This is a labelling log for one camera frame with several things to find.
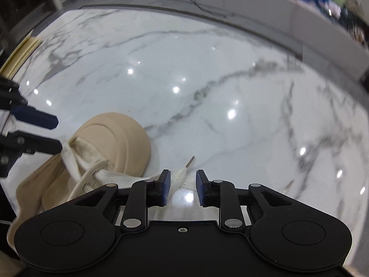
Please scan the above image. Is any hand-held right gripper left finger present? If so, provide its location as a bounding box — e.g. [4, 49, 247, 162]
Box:
[74, 169, 172, 232]

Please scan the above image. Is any beige foam board stack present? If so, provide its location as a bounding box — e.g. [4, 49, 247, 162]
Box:
[0, 33, 44, 77]

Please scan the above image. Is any beige sofa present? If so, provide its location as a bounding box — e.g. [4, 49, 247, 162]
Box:
[0, 251, 26, 277]

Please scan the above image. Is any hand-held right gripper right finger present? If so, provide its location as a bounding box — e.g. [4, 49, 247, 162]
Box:
[196, 169, 294, 232]

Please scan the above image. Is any dark glass door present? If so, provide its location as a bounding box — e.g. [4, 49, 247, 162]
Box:
[0, 0, 62, 39]

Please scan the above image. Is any beige canvas shoe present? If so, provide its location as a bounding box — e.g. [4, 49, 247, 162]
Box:
[7, 112, 152, 251]

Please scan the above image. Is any white shoelace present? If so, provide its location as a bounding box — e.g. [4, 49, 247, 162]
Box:
[59, 156, 202, 201]

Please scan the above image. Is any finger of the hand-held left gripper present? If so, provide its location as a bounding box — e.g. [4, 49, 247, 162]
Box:
[0, 130, 63, 178]
[0, 77, 59, 130]

